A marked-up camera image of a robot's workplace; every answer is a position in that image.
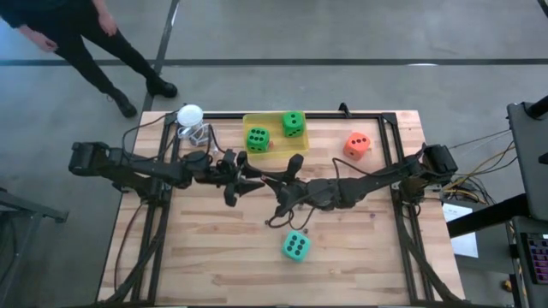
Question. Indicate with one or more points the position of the black stand leg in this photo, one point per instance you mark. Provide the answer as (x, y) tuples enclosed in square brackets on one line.
[(484, 220)]

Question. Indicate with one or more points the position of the black clamp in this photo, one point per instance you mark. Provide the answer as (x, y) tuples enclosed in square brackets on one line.
[(344, 110)]

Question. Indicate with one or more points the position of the dark grey laptop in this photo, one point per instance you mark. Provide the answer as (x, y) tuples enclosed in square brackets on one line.
[(531, 162)]

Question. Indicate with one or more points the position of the yellow translucent plastic tray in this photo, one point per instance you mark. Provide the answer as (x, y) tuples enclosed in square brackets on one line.
[(261, 120)]

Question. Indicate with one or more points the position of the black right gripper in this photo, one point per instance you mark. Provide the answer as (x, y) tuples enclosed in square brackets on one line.
[(319, 192)]

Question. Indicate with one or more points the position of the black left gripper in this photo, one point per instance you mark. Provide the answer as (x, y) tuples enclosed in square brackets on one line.
[(220, 169)]

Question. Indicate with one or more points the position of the white round-topped stand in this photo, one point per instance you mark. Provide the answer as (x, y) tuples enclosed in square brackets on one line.
[(190, 115)]

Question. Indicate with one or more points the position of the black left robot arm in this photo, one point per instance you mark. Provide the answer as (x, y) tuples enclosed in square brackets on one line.
[(141, 164)]

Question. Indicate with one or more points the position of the teal foam die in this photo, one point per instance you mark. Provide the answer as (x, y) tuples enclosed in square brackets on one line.
[(295, 246)]

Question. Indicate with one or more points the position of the person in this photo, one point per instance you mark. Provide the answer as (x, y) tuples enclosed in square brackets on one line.
[(73, 43)]

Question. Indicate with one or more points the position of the small orange object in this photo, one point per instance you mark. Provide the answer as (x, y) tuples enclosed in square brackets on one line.
[(507, 285)]

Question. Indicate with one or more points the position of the green foam die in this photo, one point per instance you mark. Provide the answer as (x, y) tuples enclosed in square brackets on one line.
[(293, 124), (258, 140)]

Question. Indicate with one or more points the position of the orange foam die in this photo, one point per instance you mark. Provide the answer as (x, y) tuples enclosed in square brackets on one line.
[(356, 146)]

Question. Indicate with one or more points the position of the black metal table frame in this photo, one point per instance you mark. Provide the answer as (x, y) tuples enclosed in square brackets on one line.
[(299, 115)]

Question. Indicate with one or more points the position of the backlit keyboard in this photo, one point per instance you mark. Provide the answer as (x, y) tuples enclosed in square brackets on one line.
[(538, 258)]

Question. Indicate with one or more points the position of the white paper sheet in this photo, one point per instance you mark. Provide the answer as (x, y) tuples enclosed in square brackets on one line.
[(464, 246)]

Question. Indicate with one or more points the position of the grey metal cart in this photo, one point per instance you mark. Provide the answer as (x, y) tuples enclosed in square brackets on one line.
[(25, 214)]

